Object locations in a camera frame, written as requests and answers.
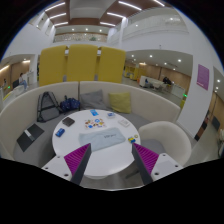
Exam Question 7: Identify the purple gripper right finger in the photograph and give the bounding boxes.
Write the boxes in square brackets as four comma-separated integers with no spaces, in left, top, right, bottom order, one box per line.
[132,143,159,185]

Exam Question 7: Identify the colourful sticker sheet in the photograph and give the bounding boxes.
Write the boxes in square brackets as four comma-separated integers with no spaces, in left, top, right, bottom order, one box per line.
[84,118,106,129]

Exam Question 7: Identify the purple wall poster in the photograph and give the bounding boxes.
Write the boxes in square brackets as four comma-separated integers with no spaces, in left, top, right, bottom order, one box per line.
[197,65,209,90]

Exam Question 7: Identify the black box on table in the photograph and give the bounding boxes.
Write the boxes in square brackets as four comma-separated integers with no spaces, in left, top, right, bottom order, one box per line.
[62,117,75,127]

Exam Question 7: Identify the white flat box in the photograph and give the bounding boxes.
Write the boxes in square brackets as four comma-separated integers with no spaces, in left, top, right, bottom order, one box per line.
[118,119,130,127]

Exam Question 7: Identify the grey black backpack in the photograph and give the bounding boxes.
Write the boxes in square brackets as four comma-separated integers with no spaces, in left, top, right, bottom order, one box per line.
[37,91,61,122]

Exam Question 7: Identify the white reception counter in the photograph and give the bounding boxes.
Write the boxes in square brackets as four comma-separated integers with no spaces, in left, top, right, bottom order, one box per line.
[139,76,185,99]

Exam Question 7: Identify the seated person in background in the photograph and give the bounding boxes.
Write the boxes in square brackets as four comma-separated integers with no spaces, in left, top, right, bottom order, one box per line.
[19,73,28,90]

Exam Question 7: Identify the right yellow partition panel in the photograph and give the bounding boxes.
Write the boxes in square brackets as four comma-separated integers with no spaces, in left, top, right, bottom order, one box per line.
[98,46,126,83]

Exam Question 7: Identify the yellow blue toy block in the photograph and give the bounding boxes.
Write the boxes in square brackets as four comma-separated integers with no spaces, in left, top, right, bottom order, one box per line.
[128,135,138,143]

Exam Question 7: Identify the dark blue bag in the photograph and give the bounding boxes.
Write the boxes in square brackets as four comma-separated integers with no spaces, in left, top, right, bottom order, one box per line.
[60,96,80,112]

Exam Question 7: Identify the grey cushion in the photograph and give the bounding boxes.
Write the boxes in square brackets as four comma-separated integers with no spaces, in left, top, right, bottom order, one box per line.
[80,90,107,110]

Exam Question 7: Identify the yellow partition panel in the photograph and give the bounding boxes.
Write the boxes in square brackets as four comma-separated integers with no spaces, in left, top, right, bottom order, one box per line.
[98,46,126,83]
[67,44,98,81]
[39,45,67,86]

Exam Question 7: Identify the blue card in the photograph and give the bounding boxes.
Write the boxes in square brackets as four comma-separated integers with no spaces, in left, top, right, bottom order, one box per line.
[90,110,99,116]

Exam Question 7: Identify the light blue folded towel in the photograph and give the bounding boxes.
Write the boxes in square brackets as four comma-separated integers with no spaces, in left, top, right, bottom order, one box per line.
[79,128,125,151]

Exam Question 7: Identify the yellow cushion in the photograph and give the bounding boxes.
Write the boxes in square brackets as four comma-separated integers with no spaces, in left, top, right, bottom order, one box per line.
[109,92,131,113]

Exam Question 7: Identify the left yellow partition panel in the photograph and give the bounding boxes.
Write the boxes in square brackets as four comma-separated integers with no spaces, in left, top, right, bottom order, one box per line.
[39,45,67,86]

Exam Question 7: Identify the middle yellow partition panel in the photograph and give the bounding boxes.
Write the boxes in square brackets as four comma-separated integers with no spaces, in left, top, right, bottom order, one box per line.
[67,44,98,81]

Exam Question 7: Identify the black laptop on sofa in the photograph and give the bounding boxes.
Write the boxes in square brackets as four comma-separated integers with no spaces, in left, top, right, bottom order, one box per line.
[17,124,44,152]

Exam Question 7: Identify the curved white sofa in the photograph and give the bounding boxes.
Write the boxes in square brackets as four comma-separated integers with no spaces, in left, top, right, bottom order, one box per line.
[0,81,180,168]

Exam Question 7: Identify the white round armchair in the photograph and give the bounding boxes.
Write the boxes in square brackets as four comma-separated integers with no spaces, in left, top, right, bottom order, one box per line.
[138,121,192,166]

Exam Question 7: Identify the round white table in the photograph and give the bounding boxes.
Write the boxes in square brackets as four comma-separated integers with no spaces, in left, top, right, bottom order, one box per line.
[52,109,141,178]

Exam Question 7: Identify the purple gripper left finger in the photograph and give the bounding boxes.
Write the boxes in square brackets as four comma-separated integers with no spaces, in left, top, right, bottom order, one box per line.
[64,144,91,185]

